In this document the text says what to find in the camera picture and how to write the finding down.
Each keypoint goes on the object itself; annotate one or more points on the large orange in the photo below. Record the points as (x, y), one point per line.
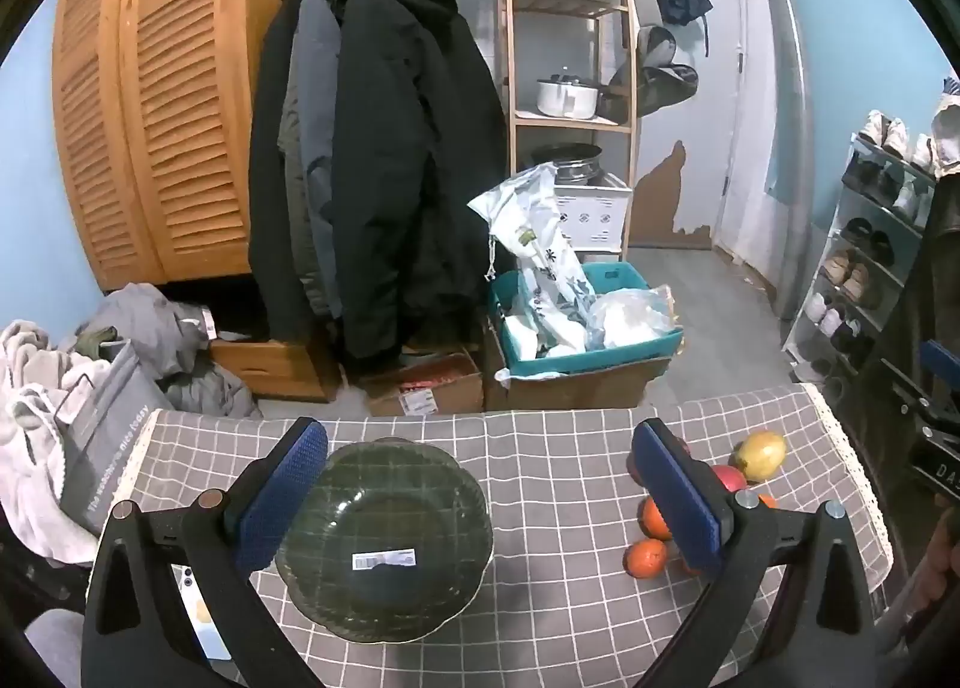
(654, 517)
(646, 557)

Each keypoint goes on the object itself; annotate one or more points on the grey tall column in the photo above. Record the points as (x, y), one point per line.
(787, 96)

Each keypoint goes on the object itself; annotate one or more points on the camouflage hanging bag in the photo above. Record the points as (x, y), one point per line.
(652, 73)

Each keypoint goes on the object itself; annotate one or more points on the black hooded coat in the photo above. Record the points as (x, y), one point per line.
(405, 133)

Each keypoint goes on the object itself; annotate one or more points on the large cardboard box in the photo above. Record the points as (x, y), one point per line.
(585, 392)

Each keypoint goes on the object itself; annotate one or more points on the white smartphone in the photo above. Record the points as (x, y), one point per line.
(191, 605)

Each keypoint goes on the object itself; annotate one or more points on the white printed carton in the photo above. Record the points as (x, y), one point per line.
(592, 212)

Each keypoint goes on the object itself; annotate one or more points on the white door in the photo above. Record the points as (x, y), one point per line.
(705, 96)

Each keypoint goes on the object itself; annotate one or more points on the grey checked tablecloth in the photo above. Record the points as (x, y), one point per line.
(555, 448)

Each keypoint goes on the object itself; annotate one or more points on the dark glass scalloped bowl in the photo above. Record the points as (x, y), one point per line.
(375, 515)

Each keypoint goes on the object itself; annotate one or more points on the white cooking pot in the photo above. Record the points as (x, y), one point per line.
(566, 97)

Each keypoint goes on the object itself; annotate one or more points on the grey lettered tote bag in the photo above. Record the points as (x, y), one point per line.
(112, 433)

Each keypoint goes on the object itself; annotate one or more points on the pink red apple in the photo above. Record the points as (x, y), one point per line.
(729, 478)

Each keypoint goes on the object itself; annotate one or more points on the clear plastic bag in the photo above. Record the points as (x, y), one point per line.
(626, 317)

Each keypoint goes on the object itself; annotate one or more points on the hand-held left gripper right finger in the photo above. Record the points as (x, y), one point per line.
(679, 500)

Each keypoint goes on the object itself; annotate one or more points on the metal shoe rack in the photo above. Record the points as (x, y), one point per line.
(806, 335)

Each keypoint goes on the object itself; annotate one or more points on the small labelled cardboard box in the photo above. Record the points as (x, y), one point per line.
(427, 388)

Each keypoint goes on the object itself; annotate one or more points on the wooden louvered wardrobe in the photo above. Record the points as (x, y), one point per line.
(172, 96)

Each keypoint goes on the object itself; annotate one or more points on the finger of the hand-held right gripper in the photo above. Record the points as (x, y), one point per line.
(934, 412)
(943, 360)

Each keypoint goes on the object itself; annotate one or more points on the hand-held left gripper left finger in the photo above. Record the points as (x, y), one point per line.
(285, 493)

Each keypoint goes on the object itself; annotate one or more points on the yellow green mango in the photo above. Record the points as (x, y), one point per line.
(760, 454)

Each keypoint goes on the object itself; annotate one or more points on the black metal pan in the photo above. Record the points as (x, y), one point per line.
(566, 159)

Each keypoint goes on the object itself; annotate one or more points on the wooden shelf rack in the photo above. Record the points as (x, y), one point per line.
(514, 58)

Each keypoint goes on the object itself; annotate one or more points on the grey garment pile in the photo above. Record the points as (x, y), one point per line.
(150, 317)

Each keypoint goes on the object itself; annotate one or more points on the grey coat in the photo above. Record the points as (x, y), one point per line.
(315, 133)

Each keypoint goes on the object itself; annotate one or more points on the wooden drawer box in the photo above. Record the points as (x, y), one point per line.
(270, 362)

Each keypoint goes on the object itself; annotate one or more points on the printed white plastic bag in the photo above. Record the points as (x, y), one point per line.
(540, 238)

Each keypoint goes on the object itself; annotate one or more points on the person's right hand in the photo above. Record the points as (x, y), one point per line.
(936, 568)

